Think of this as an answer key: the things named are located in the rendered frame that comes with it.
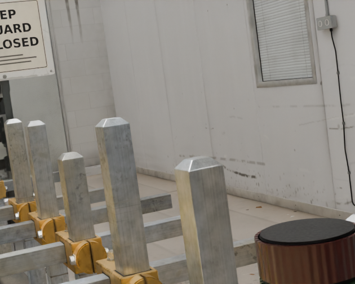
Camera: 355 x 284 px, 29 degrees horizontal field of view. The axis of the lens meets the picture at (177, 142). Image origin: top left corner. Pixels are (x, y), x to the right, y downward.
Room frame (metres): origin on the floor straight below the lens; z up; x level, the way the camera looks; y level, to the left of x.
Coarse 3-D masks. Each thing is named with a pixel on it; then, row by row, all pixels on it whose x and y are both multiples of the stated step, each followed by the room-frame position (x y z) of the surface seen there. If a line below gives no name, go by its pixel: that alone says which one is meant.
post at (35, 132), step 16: (32, 128) 1.31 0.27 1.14; (32, 144) 1.31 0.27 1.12; (32, 160) 1.31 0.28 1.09; (48, 160) 1.32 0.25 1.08; (32, 176) 1.33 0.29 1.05; (48, 176) 1.32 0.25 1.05; (48, 192) 1.32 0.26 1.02; (48, 208) 1.32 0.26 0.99; (48, 272) 1.32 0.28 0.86; (64, 272) 1.32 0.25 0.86
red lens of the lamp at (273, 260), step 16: (256, 240) 0.38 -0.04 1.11; (336, 240) 0.36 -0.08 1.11; (352, 240) 0.37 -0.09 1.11; (256, 256) 0.39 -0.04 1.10; (272, 256) 0.37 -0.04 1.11; (288, 256) 0.36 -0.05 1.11; (304, 256) 0.36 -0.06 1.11; (320, 256) 0.36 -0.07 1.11; (336, 256) 0.36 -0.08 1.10; (352, 256) 0.36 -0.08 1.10; (272, 272) 0.37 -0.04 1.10; (288, 272) 0.36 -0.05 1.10; (304, 272) 0.36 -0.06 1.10; (320, 272) 0.36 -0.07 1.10; (336, 272) 0.36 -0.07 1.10; (352, 272) 0.36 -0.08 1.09
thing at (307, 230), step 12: (276, 228) 0.40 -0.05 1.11; (288, 228) 0.40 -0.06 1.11; (300, 228) 0.39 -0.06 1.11; (312, 228) 0.39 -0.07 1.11; (324, 228) 0.38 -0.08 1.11; (336, 228) 0.38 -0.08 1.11; (348, 228) 0.38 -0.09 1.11; (264, 240) 0.38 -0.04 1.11; (276, 240) 0.37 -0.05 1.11; (288, 240) 0.37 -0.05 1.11; (300, 240) 0.37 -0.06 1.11; (312, 240) 0.36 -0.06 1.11; (324, 240) 0.36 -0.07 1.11
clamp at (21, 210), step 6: (12, 198) 1.63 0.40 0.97; (12, 204) 1.58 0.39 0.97; (18, 204) 1.53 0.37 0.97; (24, 204) 1.53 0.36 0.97; (30, 204) 1.52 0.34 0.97; (18, 210) 1.53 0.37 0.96; (24, 210) 1.52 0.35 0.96; (30, 210) 1.52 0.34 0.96; (18, 216) 1.52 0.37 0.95; (24, 216) 1.52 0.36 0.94; (18, 222) 1.54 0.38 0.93
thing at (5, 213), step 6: (90, 192) 1.65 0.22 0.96; (96, 192) 1.65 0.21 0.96; (102, 192) 1.66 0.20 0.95; (60, 198) 1.62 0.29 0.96; (90, 198) 1.65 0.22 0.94; (96, 198) 1.65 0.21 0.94; (102, 198) 1.66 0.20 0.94; (60, 204) 1.62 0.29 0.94; (0, 210) 1.57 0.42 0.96; (6, 210) 1.57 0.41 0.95; (12, 210) 1.58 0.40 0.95; (0, 216) 1.57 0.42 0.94; (6, 216) 1.57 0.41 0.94; (12, 216) 1.58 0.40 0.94
